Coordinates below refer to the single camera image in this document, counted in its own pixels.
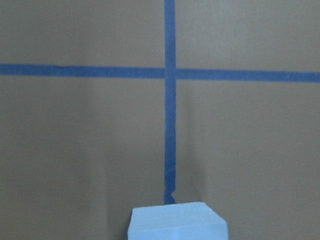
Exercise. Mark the light blue foam block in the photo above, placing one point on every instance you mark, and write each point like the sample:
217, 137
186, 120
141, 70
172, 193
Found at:
184, 221

